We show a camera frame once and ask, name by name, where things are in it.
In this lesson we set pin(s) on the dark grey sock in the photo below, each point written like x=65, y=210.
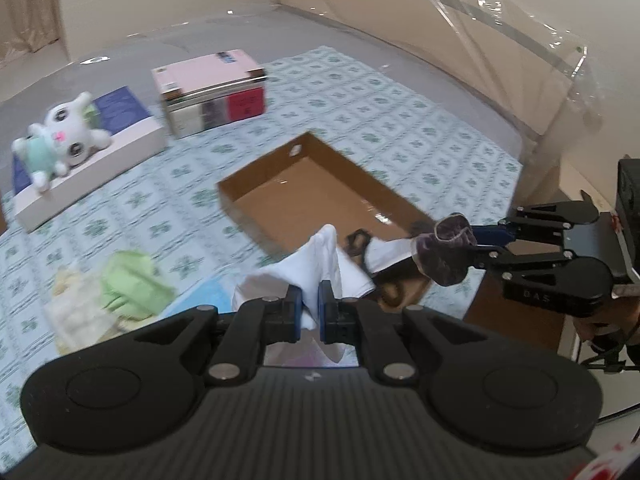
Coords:
x=440, y=260

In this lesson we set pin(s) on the white flat box blue lid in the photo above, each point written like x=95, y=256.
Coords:
x=100, y=170

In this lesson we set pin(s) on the beige curtain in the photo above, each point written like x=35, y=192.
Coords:
x=25, y=5

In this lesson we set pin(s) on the pale yellow towel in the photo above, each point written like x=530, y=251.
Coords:
x=75, y=320

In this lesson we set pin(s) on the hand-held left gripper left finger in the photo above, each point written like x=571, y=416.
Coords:
x=296, y=305

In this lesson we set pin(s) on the person's right hand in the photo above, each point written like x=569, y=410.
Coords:
x=600, y=327

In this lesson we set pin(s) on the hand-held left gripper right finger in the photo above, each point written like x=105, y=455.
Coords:
x=325, y=310

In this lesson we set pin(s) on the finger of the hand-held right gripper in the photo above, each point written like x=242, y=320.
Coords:
x=492, y=234
x=487, y=256

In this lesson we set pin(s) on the white cloth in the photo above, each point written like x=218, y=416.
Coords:
x=315, y=260

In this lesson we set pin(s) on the cardboard tray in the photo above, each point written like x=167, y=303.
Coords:
x=310, y=190

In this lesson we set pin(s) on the floral printed tablecloth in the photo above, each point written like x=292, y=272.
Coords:
x=425, y=150

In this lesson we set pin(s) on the pink topped box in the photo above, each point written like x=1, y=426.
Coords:
x=245, y=105

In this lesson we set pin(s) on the clear plastic sheet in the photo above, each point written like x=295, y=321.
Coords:
x=500, y=35

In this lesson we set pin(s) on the thin white spine book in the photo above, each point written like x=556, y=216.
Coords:
x=215, y=94

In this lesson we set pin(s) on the red white printed clothing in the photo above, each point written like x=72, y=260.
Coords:
x=612, y=462

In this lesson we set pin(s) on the green cleaning cloth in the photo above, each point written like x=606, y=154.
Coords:
x=135, y=285

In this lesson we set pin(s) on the white plush bunny striped shirt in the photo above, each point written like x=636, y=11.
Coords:
x=65, y=135

